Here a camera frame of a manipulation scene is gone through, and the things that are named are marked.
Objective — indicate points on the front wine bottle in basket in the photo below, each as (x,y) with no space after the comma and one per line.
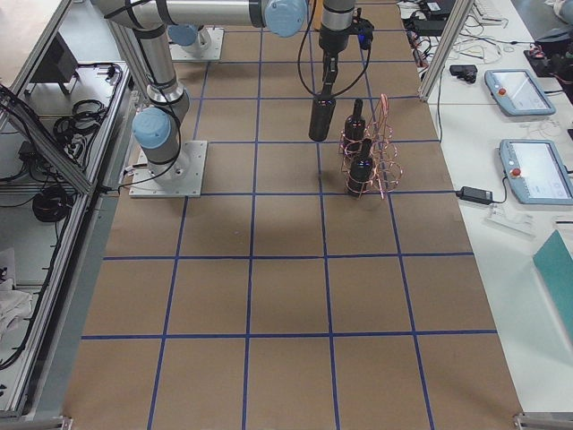
(360,169)

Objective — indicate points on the rear wine bottle in basket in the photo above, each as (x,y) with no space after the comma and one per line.
(354,128)

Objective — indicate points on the teach pendant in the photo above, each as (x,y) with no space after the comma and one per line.
(535,171)
(518,93)

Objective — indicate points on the aluminium side frame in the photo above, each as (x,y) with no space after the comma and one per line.
(66,103)

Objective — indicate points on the copper wire bottle basket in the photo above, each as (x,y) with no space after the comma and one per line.
(386,170)

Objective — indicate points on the carried black wine bottle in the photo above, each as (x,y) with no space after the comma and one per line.
(321,115)

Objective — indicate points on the clear acrylic holder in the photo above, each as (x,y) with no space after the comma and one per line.
(518,222)

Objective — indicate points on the teal folder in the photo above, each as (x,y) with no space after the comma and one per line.
(553,261)

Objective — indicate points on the aluminium frame post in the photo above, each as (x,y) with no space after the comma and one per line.
(453,26)

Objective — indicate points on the wine bottle in basket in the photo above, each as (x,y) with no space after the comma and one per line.
(360,169)
(354,128)

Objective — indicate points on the upper teach pendant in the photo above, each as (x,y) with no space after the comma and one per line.
(518,93)

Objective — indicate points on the black handheld device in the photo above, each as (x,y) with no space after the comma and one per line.
(464,72)

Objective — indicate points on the lower teach pendant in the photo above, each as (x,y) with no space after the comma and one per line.
(535,171)

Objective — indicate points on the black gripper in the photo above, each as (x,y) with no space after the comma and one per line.
(331,41)

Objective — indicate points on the black power adapter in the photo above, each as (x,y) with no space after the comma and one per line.
(477,195)

